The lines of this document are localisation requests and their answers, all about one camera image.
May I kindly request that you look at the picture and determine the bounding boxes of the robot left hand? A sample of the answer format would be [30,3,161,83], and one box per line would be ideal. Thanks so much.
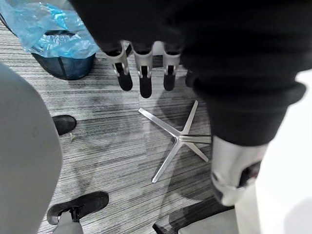
[68,0,312,207]

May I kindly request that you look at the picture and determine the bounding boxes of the small dark waste bin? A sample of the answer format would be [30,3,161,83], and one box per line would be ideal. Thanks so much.
[32,29,96,81]

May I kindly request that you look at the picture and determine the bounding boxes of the blue plastic trash bag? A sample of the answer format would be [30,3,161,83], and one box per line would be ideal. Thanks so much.
[0,1,99,59]

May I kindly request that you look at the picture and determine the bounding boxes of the silver star-shaped furniture base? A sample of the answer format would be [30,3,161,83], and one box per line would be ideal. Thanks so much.
[138,99,212,183]

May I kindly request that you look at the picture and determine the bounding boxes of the robot silver leg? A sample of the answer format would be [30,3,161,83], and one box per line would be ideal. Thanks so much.
[0,62,83,234]

